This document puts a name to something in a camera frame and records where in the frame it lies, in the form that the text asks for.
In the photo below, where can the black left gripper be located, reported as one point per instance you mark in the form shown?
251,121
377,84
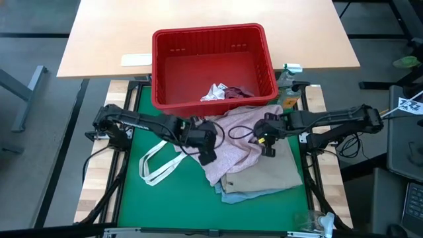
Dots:
201,135

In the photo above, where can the maroon garment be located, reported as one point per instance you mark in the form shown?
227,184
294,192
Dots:
238,92

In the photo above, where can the green shoe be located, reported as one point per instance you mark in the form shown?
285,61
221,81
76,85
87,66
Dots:
406,62

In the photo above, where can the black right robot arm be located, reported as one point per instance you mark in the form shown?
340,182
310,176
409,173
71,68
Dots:
333,119

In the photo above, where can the light blue towel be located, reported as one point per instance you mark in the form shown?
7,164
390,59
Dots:
238,197

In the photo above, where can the spray bottle with white trigger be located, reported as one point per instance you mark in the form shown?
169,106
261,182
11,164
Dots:
288,74

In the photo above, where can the white printed tote bag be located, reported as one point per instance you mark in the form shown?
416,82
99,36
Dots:
158,168

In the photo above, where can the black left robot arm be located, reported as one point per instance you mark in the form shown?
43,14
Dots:
132,122

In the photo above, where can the small white cloth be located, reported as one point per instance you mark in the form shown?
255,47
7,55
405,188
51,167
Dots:
214,94

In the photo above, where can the black metal table frame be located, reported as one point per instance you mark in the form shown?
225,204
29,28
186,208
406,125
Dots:
124,99

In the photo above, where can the pump bottle with orange liquid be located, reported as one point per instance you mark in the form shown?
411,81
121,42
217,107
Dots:
289,100

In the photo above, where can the green table mat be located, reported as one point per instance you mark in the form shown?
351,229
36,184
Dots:
165,205

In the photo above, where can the clear plastic spray bottle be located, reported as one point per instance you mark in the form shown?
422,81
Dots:
315,223

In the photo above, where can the red plastic laundry basket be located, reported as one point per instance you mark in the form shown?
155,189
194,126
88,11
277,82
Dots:
211,109

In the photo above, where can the white printed tag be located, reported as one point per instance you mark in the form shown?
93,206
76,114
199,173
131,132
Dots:
409,106

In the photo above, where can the light wooden desk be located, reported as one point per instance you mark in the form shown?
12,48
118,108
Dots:
99,33

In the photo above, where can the black metal desk frame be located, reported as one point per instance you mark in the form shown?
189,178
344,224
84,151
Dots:
380,36

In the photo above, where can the grey plastic cabinet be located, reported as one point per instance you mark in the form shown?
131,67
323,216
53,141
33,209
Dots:
406,158

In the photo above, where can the grey metal desk leg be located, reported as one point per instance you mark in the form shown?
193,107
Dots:
29,89

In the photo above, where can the grey beige garment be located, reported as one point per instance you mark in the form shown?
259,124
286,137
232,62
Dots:
264,175

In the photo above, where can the pale pink garment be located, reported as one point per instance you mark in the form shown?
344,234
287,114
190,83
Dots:
234,148

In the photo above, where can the person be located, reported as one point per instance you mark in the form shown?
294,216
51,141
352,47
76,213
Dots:
418,49

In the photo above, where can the white paper label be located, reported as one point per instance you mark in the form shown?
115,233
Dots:
136,59

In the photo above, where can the silver aluminium bar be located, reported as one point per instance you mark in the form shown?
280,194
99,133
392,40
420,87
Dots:
132,232

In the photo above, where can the black keyboard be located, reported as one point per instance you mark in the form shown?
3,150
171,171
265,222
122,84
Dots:
414,205

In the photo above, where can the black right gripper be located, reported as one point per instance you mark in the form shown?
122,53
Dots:
271,127

